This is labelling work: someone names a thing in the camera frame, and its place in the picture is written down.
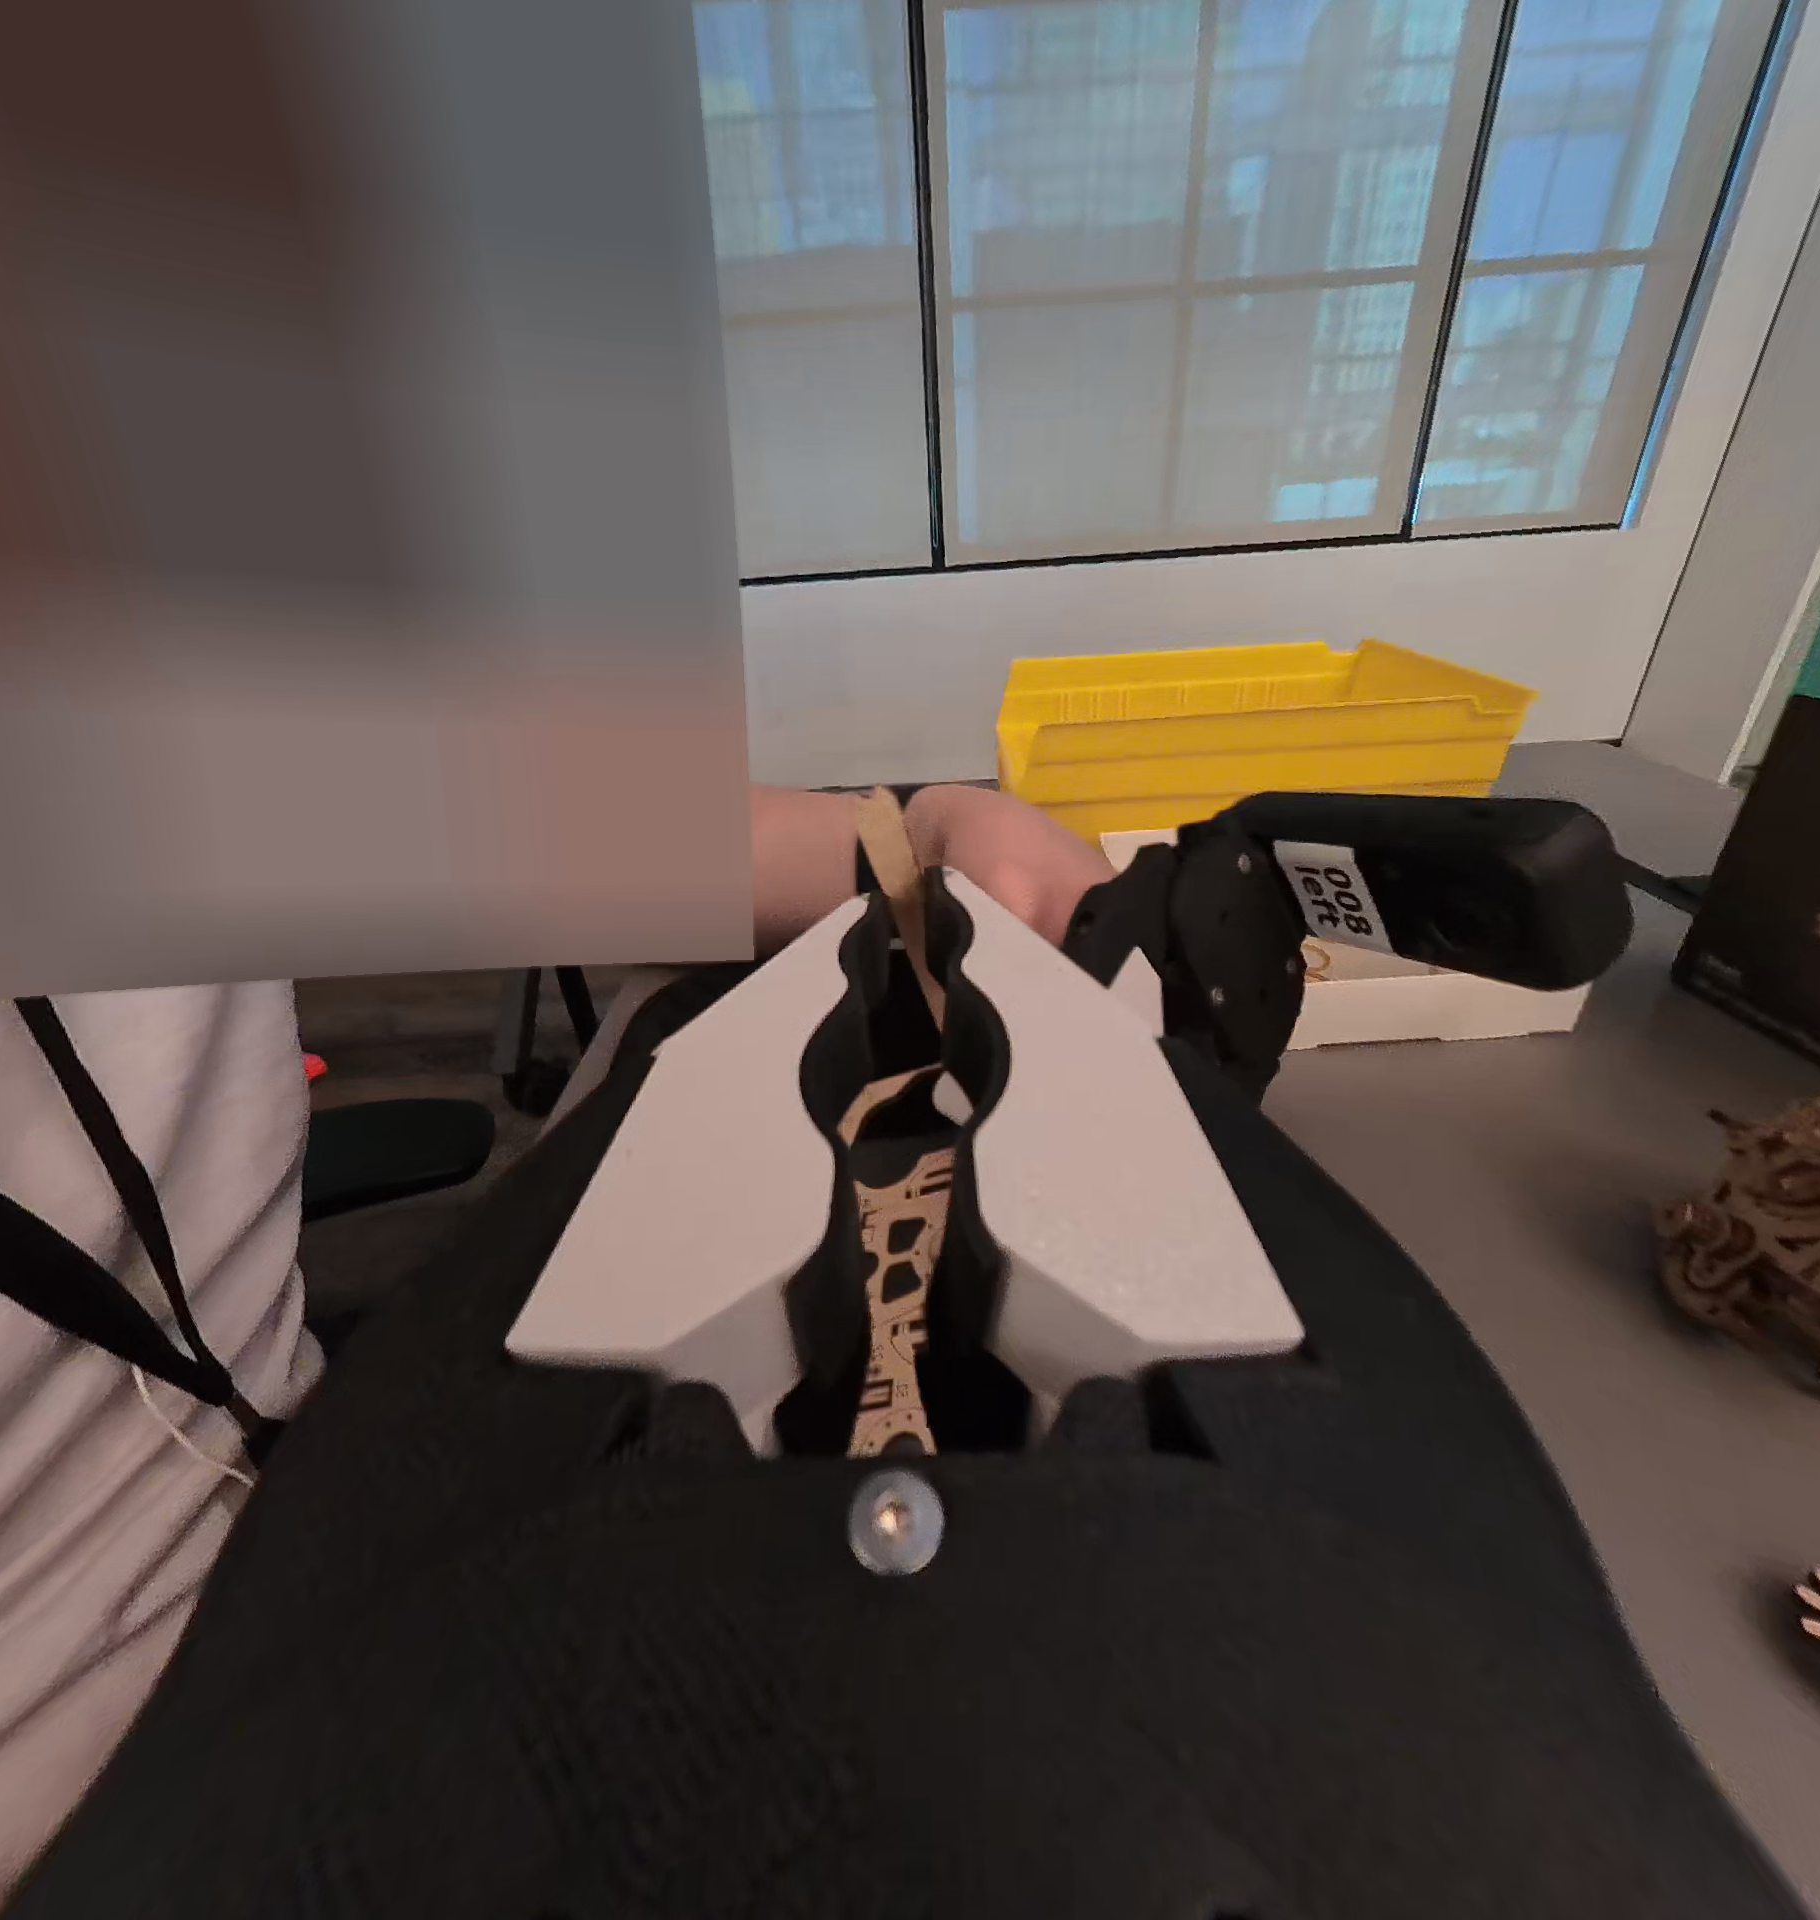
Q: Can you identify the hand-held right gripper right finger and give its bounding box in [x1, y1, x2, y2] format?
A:
[925, 869, 1309, 1392]

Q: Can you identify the white cardboard tray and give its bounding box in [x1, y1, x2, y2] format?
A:
[1095, 822, 1598, 1053]

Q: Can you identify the teal object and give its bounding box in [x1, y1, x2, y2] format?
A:
[299, 1096, 502, 1219]

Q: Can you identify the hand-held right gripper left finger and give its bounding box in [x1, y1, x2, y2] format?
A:
[502, 893, 872, 1406]

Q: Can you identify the laser-cut wooden parts sheet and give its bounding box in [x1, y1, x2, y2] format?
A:
[839, 784, 989, 1460]

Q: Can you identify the black model kit box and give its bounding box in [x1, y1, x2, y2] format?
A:
[1669, 575, 1820, 1086]

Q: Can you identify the black neck lanyard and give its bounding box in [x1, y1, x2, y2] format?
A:
[0, 993, 276, 1468]

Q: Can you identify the person's left hand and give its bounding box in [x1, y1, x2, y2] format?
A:
[903, 784, 1119, 943]

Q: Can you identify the partly built wooden model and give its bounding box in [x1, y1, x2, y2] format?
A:
[1655, 1084, 1820, 1414]

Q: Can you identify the black sign stand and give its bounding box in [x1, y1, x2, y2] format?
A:
[498, 964, 604, 1117]

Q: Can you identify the large paned window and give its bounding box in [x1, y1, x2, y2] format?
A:
[691, 0, 1799, 589]

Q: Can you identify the yellow plastic bin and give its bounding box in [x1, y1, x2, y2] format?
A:
[991, 636, 1542, 844]

